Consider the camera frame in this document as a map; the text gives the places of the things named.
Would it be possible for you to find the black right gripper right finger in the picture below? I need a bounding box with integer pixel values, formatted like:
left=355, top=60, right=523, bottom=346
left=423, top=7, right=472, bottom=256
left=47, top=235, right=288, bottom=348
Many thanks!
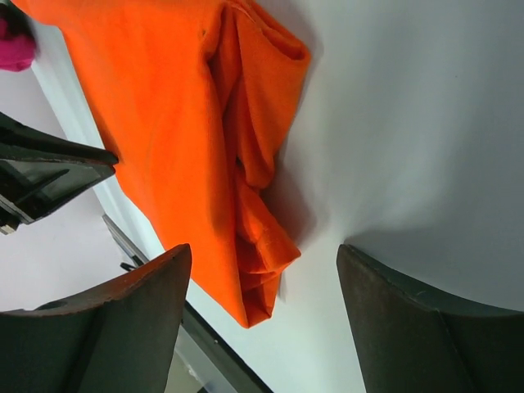
left=337, top=245, right=523, bottom=392

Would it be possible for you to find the aluminium frame rail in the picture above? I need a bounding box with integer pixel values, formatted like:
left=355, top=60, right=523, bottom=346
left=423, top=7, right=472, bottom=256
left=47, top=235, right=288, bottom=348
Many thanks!
left=102, top=215, right=149, bottom=272

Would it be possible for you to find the magenta t-shirt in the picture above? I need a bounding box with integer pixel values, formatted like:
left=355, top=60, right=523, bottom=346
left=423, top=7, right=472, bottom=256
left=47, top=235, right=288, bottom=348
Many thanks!
left=1, top=3, right=37, bottom=72

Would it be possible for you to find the orange t-shirt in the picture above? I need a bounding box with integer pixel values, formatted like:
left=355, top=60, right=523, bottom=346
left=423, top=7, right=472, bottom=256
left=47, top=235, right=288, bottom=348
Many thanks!
left=17, top=1, right=310, bottom=328

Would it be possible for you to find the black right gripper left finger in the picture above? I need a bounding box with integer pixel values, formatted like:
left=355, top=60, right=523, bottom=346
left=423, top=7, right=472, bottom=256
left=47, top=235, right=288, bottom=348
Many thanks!
left=1, top=244, right=192, bottom=392

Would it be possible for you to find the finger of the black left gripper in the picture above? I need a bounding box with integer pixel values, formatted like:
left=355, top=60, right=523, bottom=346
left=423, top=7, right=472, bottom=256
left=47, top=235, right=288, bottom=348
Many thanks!
left=1, top=160, right=115, bottom=224
left=1, top=113, right=119, bottom=165

